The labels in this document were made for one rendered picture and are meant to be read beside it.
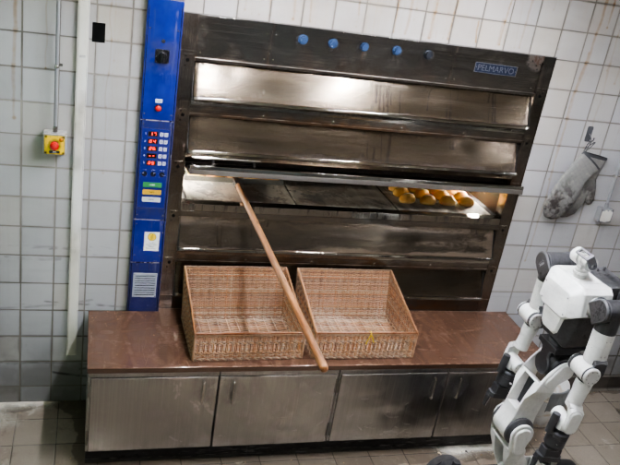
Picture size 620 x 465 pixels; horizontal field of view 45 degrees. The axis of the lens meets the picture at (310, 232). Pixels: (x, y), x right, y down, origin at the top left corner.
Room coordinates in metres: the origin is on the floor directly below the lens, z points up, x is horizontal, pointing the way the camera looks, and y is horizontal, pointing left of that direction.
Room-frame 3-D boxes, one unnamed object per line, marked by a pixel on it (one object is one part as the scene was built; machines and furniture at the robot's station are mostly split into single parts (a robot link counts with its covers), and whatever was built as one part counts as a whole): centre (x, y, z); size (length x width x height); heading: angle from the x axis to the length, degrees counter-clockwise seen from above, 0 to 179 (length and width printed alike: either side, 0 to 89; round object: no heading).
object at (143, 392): (3.46, -0.18, 0.29); 2.42 x 0.56 x 0.58; 108
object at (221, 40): (3.79, -0.19, 1.99); 1.80 x 0.08 x 0.21; 108
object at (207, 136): (3.76, -0.20, 1.54); 1.79 x 0.11 x 0.19; 108
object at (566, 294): (2.96, -1.21, 1.23); 0.34 x 0.30 x 0.36; 19
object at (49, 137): (3.25, 1.22, 1.46); 0.10 x 0.07 x 0.10; 108
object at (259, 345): (3.33, 0.27, 0.72); 0.56 x 0.49 x 0.28; 110
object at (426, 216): (3.79, -0.19, 1.16); 1.80 x 0.06 x 0.04; 108
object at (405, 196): (4.36, -0.61, 1.21); 0.61 x 0.48 x 0.06; 18
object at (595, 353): (2.73, -1.23, 1.12); 0.13 x 0.12 x 0.22; 17
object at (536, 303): (3.15, -1.09, 1.12); 0.13 x 0.12 x 0.22; 17
